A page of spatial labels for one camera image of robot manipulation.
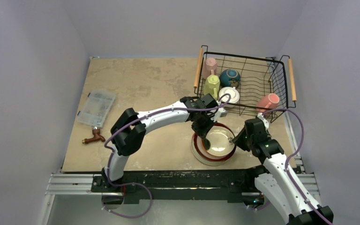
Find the black wire dish rack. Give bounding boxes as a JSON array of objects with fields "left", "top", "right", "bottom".
[{"left": 194, "top": 45, "right": 297, "bottom": 116}]

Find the white handled cup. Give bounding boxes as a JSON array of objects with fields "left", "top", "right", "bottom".
[{"left": 218, "top": 87, "right": 240, "bottom": 104}]

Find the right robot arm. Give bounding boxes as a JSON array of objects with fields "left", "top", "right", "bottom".
[{"left": 232, "top": 117, "right": 334, "bottom": 225}]

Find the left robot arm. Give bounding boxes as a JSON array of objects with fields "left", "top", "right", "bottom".
[{"left": 103, "top": 94, "right": 226, "bottom": 192}]

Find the clear plastic organizer box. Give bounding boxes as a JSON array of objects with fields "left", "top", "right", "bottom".
[{"left": 76, "top": 89, "right": 116, "bottom": 128}]

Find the red rimmed plate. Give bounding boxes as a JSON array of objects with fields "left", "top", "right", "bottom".
[{"left": 192, "top": 122, "right": 237, "bottom": 162}]

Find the light pink faceted mug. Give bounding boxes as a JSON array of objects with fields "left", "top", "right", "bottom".
[{"left": 201, "top": 57, "right": 218, "bottom": 79}]

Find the dark blue bowl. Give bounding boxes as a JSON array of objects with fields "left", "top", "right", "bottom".
[{"left": 219, "top": 68, "right": 241, "bottom": 88}]

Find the large white bottom plate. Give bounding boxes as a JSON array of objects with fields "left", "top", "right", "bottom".
[{"left": 190, "top": 135, "right": 236, "bottom": 166}]

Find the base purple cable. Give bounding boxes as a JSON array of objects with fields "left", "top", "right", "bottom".
[{"left": 101, "top": 182, "right": 154, "bottom": 219}]

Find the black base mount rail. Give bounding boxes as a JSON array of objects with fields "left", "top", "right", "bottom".
[{"left": 91, "top": 166, "right": 267, "bottom": 207}]

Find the salmon pink mug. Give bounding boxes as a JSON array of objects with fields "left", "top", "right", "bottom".
[{"left": 256, "top": 93, "right": 280, "bottom": 113}]

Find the brown faucet tap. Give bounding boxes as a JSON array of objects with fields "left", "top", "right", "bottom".
[{"left": 82, "top": 127, "right": 106, "bottom": 144}]

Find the cream painted plate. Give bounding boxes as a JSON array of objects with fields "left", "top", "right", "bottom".
[{"left": 204, "top": 126, "right": 234, "bottom": 157}]

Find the green faceted mug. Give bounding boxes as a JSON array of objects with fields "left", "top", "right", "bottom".
[{"left": 202, "top": 75, "right": 220, "bottom": 100}]

